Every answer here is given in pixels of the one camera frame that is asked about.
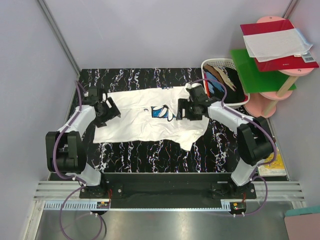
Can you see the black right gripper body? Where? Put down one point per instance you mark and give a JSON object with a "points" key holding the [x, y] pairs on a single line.
{"points": [[192, 114]]}

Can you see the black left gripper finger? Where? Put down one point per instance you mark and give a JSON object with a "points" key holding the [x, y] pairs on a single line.
{"points": [[100, 121], [112, 110]]}

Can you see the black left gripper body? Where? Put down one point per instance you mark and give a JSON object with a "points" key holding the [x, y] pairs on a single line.
{"points": [[105, 110]]}

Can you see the white daisy print t-shirt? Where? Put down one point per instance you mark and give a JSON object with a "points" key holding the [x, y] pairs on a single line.
{"points": [[151, 115]]}

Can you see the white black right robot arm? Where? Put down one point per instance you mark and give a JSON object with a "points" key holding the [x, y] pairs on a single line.
{"points": [[254, 138]]}

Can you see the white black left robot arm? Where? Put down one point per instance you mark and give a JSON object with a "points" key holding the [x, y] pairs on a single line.
{"points": [[65, 152]]}

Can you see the black printed t-shirt in basket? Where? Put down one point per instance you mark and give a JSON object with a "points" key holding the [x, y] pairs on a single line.
{"points": [[222, 75]]}

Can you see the white perforated plastic basket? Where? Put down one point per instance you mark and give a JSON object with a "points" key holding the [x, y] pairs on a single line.
{"points": [[223, 62]]}

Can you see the green plastic sheet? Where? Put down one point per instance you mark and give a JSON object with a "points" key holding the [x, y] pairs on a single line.
{"points": [[253, 80]]}

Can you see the pink two-tier stand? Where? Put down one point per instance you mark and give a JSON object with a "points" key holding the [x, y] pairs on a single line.
{"points": [[264, 104]]}

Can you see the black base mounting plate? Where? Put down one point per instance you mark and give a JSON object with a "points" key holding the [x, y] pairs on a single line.
{"points": [[214, 190]]}

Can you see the white mesh cloth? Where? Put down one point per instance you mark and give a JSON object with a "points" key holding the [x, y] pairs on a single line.
{"points": [[269, 46]]}

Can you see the yellow illustrated paperback book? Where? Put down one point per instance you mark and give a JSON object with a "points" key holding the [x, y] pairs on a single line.
{"points": [[276, 168]]}

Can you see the red plastic folder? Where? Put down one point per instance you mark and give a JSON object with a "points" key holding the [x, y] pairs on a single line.
{"points": [[303, 61]]}

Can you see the teal cloth edge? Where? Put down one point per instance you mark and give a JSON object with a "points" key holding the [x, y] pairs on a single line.
{"points": [[303, 211]]}

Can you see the pink board corner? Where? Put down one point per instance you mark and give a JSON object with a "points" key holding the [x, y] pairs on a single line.
{"points": [[303, 227]]}

